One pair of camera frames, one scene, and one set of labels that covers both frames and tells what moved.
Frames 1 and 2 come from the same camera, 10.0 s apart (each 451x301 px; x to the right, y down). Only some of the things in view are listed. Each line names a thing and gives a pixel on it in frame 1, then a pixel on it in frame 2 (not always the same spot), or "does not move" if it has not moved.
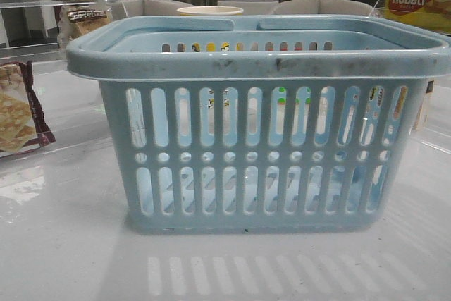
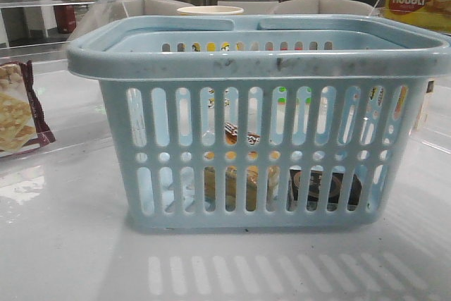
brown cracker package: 22,123 does not move
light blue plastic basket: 259,123 does not move
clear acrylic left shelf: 45,104 does not move
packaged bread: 75,22 → 273,176
